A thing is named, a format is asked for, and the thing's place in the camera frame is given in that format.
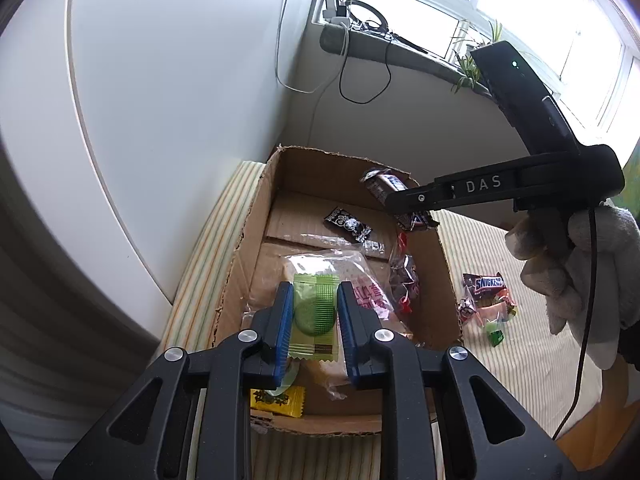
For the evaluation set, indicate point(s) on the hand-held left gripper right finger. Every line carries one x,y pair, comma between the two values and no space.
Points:
347,330

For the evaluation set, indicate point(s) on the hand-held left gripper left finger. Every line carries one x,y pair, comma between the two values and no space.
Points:
285,325

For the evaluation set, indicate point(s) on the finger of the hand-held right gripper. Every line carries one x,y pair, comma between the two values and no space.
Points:
415,197

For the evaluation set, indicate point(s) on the light green snack packet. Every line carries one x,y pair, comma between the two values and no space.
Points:
314,310

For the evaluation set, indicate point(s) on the dark brown snack packet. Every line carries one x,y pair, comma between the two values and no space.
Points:
382,182

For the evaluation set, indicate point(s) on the clear packet with pink print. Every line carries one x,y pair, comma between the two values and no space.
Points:
350,265

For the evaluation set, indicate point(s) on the black candy with white print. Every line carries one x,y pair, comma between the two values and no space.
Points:
345,222

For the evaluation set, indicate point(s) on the dark packet with red edges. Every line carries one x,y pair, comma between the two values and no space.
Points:
404,280

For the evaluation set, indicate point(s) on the yellow candy packet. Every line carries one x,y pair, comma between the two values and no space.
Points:
287,402

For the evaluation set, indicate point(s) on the cardboard box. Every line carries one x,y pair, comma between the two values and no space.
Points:
300,180

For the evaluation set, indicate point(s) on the person's right hand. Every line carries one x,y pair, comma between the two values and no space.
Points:
605,260

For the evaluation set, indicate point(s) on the potted spider plant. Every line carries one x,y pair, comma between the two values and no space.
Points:
467,67

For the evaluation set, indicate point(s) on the brown chocolate bar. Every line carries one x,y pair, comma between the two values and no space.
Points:
482,284

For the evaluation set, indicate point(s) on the dark maroon candy packet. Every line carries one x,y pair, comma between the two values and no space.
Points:
467,310

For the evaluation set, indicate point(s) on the clear pink candy packet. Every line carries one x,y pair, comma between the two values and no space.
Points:
495,307

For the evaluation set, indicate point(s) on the grey windowsill cover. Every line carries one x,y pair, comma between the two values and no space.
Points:
400,55

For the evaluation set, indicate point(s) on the white power strip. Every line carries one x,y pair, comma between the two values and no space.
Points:
330,10

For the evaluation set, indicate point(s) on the white slatted panel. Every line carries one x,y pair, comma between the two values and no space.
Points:
50,360

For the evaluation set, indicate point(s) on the white wardrobe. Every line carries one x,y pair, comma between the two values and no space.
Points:
175,110

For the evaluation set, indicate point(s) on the wall map poster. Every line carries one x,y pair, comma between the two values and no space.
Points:
634,170

